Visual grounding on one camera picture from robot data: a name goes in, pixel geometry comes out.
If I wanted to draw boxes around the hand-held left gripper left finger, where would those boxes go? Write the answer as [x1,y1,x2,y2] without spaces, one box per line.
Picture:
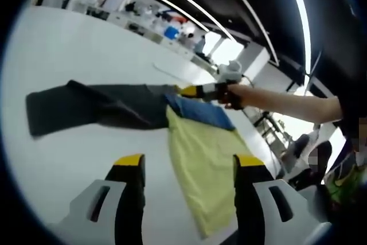
[56,154,147,245]

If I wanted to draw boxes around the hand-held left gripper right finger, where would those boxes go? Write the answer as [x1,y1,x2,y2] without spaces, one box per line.
[233,154,319,245]

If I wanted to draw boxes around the white template strip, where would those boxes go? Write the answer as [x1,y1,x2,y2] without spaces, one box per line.
[153,61,192,83]

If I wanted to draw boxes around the yellow blue black garment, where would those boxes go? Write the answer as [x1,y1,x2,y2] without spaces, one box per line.
[25,80,255,240]

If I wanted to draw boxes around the person's right hand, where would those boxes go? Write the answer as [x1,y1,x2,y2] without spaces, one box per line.
[221,83,251,111]

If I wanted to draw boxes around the blue plastic crate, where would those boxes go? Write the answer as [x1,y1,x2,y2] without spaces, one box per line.
[165,25,180,40]

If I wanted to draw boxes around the white workbench counter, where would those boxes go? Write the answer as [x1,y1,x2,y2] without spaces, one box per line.
[71,1,218,71]

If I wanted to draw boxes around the ceiling light strip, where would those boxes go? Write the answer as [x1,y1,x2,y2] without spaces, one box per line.
[282,0,313,75]

